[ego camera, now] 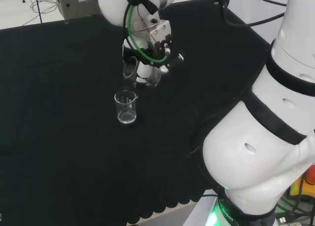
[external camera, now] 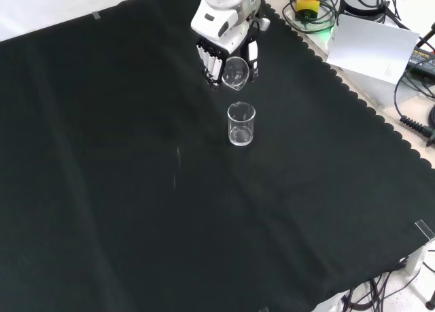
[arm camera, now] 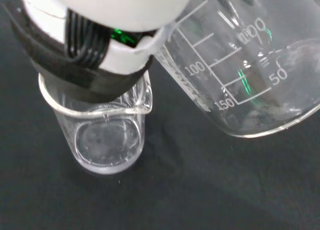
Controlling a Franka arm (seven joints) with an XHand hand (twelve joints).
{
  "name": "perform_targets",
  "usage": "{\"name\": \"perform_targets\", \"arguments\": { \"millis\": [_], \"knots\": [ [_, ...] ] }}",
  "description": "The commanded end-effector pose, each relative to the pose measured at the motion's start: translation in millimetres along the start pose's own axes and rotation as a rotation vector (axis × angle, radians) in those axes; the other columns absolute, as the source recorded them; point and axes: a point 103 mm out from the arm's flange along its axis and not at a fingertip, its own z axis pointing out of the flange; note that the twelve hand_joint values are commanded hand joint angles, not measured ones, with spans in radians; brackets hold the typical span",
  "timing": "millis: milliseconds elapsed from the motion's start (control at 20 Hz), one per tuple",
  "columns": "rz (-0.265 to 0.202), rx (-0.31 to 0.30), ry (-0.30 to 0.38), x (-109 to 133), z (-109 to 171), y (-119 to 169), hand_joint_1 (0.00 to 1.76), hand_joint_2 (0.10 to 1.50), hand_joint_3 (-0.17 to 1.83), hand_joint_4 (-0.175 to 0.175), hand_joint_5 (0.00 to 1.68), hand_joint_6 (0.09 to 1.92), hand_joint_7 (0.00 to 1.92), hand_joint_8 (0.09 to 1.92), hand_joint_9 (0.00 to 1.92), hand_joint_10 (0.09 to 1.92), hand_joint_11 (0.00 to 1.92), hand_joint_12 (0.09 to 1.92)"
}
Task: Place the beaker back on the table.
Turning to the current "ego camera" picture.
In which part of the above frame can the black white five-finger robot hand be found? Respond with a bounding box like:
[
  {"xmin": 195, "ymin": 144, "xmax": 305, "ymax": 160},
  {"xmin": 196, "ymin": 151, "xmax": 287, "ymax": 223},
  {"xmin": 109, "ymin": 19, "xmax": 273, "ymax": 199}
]
[{"xmin": 122, "ymin": 37, "xmax": 185, "ymax": 84}]

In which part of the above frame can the clear glass beaker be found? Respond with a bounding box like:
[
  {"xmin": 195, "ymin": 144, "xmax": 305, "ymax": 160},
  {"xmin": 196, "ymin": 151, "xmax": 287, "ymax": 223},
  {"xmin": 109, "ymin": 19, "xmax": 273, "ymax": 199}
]
[
  {"xmin": 123, "ymin": 56, "xmax": 162, "ymax": 88},
  {"xmin": 114, "ymin": 90, "xmax": 139, "ymax": 125}
]

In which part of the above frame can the black bench cloth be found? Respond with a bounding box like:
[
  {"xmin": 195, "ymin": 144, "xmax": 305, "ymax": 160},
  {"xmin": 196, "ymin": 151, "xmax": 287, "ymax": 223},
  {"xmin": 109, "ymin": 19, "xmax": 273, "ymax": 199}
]
[{"xmin": 0, "ymin": 0, "xmax": 274, "ymax": 225}]

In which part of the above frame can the grey metal box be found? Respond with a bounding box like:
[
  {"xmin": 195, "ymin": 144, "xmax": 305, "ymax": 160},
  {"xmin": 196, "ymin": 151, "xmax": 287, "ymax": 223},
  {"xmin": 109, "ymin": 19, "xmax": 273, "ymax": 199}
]
[{"xmin": 52, "ymin": 0, "xmax": 103, "ymax": 21}]

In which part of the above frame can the black tripod leg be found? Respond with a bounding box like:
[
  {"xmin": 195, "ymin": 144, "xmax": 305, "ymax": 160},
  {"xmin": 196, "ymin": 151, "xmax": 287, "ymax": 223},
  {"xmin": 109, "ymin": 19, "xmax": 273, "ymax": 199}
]
[{"xmin": 33, "ymin": 0, "xmax": 44, "ymax": 24}]

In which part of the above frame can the yellow emergency stop button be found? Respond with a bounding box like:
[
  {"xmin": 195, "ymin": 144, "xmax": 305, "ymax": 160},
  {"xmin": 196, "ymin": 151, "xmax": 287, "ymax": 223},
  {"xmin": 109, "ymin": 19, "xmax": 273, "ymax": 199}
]
[{"xmin": 288, "ymin": 161, "xmax": 315, "ymax": 200}]

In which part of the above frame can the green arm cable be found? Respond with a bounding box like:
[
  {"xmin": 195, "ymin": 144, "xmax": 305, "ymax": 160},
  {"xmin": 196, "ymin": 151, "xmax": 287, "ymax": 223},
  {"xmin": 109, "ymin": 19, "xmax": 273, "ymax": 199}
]
[{"xmin": 127, "ymin": 3, "xmax": 171, "ymax": 65}]

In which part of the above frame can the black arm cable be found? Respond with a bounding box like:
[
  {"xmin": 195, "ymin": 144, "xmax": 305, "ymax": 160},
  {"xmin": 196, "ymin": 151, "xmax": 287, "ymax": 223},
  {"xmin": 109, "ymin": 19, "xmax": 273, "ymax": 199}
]
[{"xmin": 213, "ymin": 0, "xmax": 289, "ymax": 28}]

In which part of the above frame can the thin floor cable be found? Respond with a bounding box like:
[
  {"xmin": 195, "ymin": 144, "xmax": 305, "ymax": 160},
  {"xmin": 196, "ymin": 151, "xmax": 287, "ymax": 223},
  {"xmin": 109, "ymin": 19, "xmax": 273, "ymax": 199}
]
[{"xmin": 21, "ymin": 0, "xmax": 59, "ymax": 27}]

